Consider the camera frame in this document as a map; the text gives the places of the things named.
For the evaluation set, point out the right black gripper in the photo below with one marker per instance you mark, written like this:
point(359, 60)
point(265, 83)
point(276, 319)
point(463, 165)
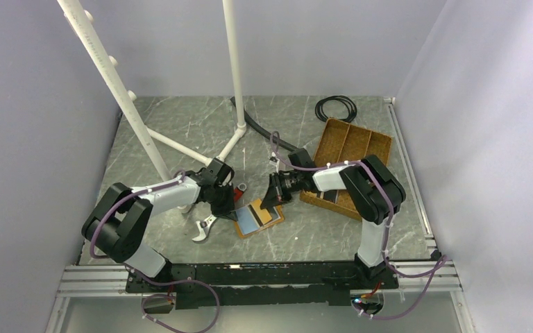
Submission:
point(275, 194)

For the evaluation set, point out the red handled adjustable wrench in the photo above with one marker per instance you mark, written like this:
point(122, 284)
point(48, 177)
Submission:
point(204, 226)

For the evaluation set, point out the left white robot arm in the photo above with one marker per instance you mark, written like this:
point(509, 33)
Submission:
point(115, 229)

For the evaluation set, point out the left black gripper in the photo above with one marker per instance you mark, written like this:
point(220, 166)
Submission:
point(227, 211)

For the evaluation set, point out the aluminium extrusion rail frame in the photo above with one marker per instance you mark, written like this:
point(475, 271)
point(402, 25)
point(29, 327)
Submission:
point(416, 277)

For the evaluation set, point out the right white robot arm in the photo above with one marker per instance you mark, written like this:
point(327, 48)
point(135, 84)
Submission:
point(373, 189)

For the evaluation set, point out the brown woven divided tray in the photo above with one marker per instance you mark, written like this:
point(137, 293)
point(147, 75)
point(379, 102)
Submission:
point(342, 141)

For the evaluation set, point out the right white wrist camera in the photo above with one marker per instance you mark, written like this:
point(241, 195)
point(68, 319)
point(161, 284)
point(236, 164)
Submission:
point(274, 161)

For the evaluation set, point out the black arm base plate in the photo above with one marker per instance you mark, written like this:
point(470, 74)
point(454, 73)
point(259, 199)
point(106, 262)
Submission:
point(269, 283)

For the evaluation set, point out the white PVC pipe frame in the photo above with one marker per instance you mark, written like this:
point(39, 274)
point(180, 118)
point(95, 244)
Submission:
point(81, 24)

